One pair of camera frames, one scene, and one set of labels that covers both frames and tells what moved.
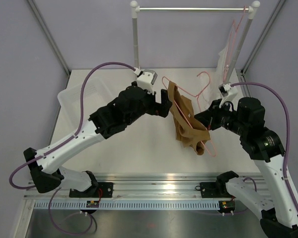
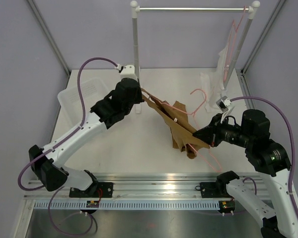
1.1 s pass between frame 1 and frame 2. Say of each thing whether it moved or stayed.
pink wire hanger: moved
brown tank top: moved
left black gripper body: moved
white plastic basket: stayed
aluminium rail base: stayed
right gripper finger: moved
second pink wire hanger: stayed
